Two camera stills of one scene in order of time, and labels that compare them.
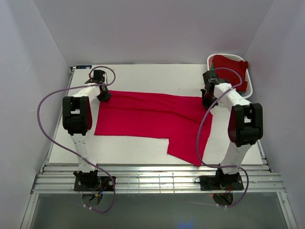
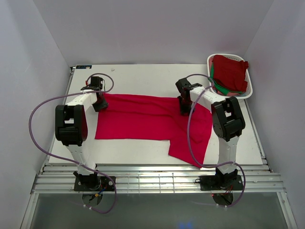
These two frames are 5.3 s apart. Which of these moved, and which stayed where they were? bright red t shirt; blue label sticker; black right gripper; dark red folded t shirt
Moved: black right gripper
Stayed: dark red folded t shirt; bright red t shirt; blue label sticker
